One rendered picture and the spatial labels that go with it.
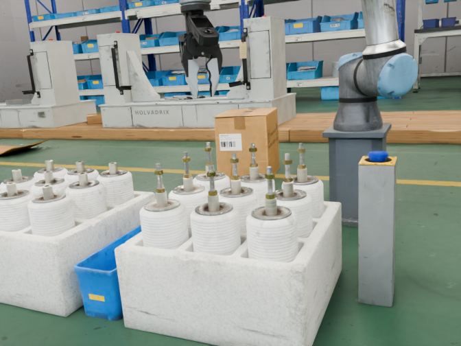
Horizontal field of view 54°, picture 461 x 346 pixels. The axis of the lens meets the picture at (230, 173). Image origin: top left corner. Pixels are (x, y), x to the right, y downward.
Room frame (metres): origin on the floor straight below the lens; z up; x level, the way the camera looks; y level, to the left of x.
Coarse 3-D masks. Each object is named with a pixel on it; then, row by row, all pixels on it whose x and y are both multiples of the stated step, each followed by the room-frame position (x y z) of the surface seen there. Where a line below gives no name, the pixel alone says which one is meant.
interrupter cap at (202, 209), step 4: (204, 204) 0.88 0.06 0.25; (220, 204) 0.88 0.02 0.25; (224, 204) 0.88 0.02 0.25; (228, 204) 0.87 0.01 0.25; (196, 208) 0.86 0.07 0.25; (200, 208) 0.86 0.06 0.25; (204, 208) 0.86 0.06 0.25; (208, 208) 0.87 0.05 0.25; (220, 208) 0.86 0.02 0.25; (224, 208) 0.85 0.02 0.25; (228, 208) 0.85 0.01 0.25; (232, 208) 0.85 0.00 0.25; (196, 212) 0.84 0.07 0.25; (200, 212) 0.83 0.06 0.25; (204, 212) 0.83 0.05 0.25; (208, 212) 0.83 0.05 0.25; (212, 212) 0.83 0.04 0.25; (216, 212) 0.83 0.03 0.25; (220, 212) 0.82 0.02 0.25; (224, 212) 0.83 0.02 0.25; (228, 212) 0.83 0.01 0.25
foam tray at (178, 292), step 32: (320, 224) 0.92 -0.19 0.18; (128, 256) 0.85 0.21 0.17; (160, 256) 0.82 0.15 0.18; (192, 256) 0.80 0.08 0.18; (224, 256) 0.79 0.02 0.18; (320, 256) 0.84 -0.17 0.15; (128, 288) 0.85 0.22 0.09; (160, 288) 0.82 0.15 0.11; (192, 288) 0.80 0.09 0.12; (224, 288) 0.77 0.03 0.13; (256, 288) 0.74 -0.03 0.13; (288, 288) 0.72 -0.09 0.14; (320, 288) 0.83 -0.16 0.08; (128, 320) 0.86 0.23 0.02; (160, 320) 0.83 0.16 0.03; (192, 320) 0.80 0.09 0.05; (224, 320) 0.77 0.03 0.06; (256, 320) 0.74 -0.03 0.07; (288, 320) 0.72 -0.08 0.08; (320, 320) 0.83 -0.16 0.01
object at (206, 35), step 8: (192, 16) 1.10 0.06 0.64; (200, 16) 1.11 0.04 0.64; (192, 24) 1.07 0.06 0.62; (200, 24) 1.07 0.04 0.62; (208, 24) 1.08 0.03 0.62; (192, 32) 1.07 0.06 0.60; (200, 32) 1.03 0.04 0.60; (208, 32) 1.03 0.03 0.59; (216, 32) 1.04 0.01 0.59; (200, 40) 1.02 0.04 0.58; (208, 40) 1.03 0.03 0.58; (216, 40) 1.03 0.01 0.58
